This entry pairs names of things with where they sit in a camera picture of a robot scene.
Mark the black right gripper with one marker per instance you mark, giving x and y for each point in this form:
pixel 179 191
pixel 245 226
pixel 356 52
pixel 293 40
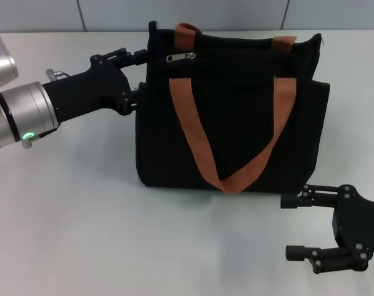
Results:
pixel 362 225

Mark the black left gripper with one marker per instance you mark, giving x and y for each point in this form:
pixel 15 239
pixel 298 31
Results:
pixel 91 89

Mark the silver zipper pull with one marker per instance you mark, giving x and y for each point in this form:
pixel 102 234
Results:
pixel 177 58

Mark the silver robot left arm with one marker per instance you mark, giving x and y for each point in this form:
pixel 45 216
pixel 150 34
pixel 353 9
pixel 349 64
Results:
pixel 20 114

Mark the silver plug on left gripper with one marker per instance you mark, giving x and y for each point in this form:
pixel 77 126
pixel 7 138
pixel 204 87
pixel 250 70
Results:
pixel 55 74

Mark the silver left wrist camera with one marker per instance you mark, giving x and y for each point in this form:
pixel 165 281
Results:
pixel 2 64

